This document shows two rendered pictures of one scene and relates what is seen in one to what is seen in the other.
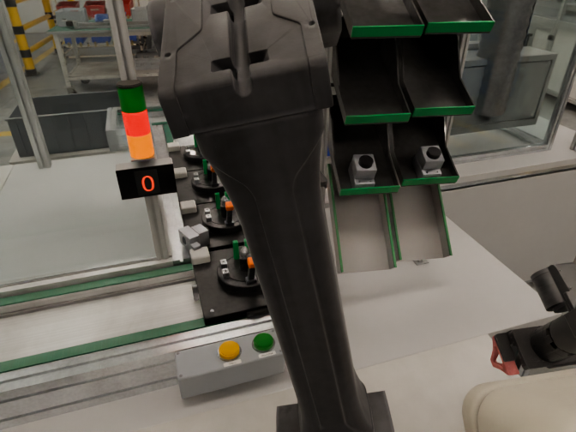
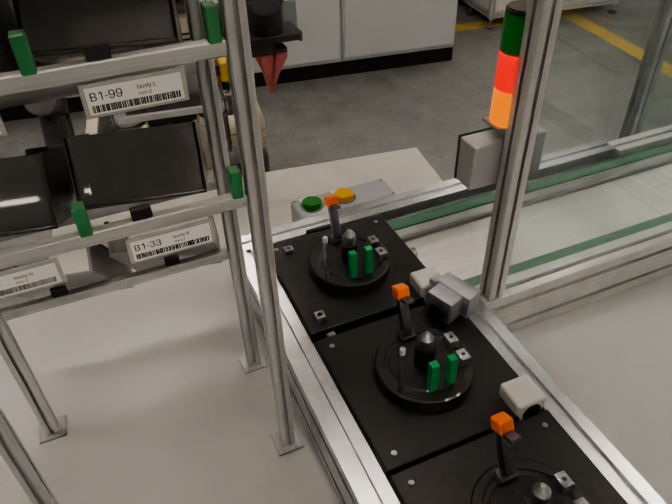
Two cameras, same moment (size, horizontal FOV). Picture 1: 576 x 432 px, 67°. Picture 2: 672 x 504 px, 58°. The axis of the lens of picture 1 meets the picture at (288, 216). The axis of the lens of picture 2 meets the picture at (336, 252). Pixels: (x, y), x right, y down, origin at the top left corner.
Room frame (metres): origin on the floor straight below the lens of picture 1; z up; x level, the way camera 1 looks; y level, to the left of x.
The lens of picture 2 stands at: (1.63, 0.01, 1.66)
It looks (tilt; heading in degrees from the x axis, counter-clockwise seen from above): 39 degrees down; 175
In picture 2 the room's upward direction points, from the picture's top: 2 degrees counter-clockwise
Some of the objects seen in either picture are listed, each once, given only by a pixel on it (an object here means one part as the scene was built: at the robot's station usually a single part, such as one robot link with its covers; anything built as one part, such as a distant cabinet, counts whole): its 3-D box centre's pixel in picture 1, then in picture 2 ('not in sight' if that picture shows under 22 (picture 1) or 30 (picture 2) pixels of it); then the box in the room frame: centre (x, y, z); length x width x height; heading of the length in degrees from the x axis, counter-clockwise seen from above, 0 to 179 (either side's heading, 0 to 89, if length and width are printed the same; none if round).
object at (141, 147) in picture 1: (141, 143); (510, 104); (0.88, 0.32, 1.28); 0.05 x 0.05 x 0.05
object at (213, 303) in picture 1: (246, 277); (349, 271); (0.83, 0.10, 0.96); 0.24 x 0.24 x 0.02; 18
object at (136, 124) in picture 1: (136, 121); (516, 69); (0.88, 0.32, 1.33); 0.05 x 0.05 x 0.05
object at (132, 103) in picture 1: (131, 98); (522, 30); (0.88, 0.32, 1.38); 0.05 x 0.05 x 0.05
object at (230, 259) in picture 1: (246, 271); (349, 262); (0.83, 0.10, 0.98); 0.14 x 0.14 x 0.02
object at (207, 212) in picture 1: (225, 207); (425, 352); (1.07, 0.18, 1.01); 0.24 x 0.24 x 0.13; 18
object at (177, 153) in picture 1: (201, 145); not in sight; (1.54, 0.33, 1.01); 0.24 x 0.24 x 0.13; 18
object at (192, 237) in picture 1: (198, 237); (444, 298); (0.95, 0.24, 0.99); 0.08 x 0.07 x 0.04; 39
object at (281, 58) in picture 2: not in sight; (262, 64); (0.65, -0.02, 1.27); 0.07 x 0.07 x 0.09; 17
